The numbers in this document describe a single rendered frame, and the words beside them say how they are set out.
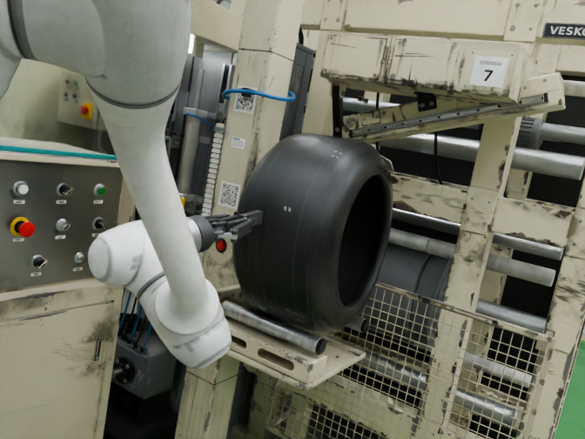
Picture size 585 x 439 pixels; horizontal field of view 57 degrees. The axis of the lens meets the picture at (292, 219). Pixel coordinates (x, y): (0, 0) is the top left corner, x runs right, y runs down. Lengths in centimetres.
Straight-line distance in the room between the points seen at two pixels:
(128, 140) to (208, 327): 37
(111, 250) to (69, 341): 80
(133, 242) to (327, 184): 56
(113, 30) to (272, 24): 118
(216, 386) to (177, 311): 97
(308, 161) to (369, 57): 50
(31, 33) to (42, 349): 124
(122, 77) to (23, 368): 121
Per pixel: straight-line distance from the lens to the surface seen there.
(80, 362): 176
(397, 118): 184
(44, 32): 50
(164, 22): 50
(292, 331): 149
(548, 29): 196
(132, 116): 59
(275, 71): 165
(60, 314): 164
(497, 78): 162
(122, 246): 93
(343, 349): 176
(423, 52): 170
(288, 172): 137
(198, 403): 186
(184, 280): 79
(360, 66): 177
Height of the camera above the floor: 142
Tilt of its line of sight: 8 degrees down
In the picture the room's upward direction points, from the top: 11 degrees clockwise
